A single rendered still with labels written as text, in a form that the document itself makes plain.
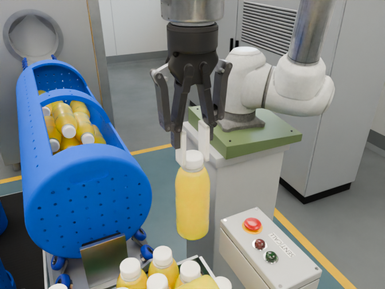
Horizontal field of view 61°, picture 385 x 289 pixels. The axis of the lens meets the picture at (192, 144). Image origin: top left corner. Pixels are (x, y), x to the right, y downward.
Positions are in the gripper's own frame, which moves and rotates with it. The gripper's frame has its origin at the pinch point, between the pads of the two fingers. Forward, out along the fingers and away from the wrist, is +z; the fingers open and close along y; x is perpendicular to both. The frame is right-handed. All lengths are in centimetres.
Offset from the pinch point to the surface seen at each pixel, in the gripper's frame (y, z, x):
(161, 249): 6.6, 23.5, -1.1
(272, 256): -10.3, 20.2, 12.8
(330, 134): -147, 74, -87
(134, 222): 7.6, 29.2, -17.0
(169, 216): -42, 131, -122
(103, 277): 17.9, 36.8, -10.8
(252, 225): -11.8, 20.2, 4.3
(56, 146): 21, 22, -52
